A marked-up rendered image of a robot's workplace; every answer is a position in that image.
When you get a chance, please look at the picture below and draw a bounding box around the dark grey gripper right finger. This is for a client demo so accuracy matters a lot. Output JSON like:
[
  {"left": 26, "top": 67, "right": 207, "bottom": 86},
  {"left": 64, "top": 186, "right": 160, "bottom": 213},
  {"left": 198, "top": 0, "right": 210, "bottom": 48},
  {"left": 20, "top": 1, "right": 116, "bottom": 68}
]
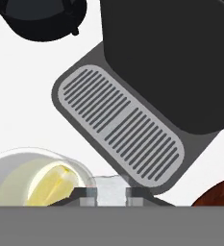
[{"left": 125, "top": 186, "right": 176, "bottom": 207}]

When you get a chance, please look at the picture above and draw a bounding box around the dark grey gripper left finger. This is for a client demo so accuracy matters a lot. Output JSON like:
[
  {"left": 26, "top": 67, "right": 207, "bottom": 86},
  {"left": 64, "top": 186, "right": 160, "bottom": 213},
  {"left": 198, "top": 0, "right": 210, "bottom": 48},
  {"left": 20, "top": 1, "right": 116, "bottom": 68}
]
[{"left": 48, "top": 186, "right": 99, "bottom": 207}]

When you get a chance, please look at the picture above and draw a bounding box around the white ice cube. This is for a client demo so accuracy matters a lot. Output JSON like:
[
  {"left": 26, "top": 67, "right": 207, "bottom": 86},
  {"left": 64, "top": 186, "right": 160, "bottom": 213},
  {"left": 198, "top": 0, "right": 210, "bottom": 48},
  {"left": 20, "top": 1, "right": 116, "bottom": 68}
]
[{"left": 91, "top": 175, "right": 131, "bottom": 207}]

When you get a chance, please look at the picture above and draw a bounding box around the yellow lemon wedge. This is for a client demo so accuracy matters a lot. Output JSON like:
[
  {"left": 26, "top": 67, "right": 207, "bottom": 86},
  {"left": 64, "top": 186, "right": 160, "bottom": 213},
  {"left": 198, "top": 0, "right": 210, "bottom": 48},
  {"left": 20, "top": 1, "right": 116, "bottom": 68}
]
[{"left": 26, "top": 162, "right": 81, "bottom": 207}]

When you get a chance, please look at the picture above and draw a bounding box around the brown wooden bowl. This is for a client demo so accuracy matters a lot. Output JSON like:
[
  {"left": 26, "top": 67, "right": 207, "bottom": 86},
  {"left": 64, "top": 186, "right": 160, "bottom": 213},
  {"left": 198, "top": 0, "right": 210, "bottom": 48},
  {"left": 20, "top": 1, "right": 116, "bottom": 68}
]
[{"left": 190, "top": 181, "right": 224, "bottom": 207}]

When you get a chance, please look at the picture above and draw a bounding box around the black coffee machine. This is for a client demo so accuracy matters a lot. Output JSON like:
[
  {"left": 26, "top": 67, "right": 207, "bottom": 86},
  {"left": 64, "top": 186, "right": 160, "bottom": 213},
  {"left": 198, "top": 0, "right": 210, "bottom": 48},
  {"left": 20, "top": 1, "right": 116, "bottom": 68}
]
[{"left": 51, "top": 0, "right": 224, "bottom": 197}]

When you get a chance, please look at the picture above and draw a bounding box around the black round pot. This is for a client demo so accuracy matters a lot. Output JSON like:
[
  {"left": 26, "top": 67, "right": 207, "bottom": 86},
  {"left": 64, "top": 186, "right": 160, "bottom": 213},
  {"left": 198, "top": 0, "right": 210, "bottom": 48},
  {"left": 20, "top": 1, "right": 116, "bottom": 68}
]
[{"left": 0, "top": 0, "right": 88, "bottom": 43}]

